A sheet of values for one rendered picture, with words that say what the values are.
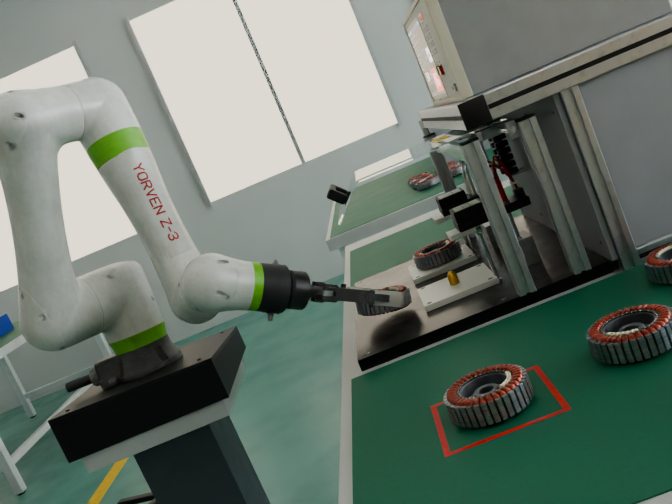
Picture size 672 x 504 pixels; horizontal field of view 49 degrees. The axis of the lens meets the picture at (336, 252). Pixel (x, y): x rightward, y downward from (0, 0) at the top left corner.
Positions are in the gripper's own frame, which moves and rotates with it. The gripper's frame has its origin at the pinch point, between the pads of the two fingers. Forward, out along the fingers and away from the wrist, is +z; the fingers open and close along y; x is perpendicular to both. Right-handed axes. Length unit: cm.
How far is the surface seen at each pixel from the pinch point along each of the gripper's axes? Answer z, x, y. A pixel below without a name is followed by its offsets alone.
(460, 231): 10.2, 14.1, 11.3
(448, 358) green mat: -2.1, -8.3, 30.7
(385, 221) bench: 68, 28, -139
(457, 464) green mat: -18, -17, 60
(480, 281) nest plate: 14.4, 4.9, 13.3
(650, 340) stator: 4, -1, 65
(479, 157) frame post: 1.6, 25.2, 29.0
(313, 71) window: 132, 170, -428
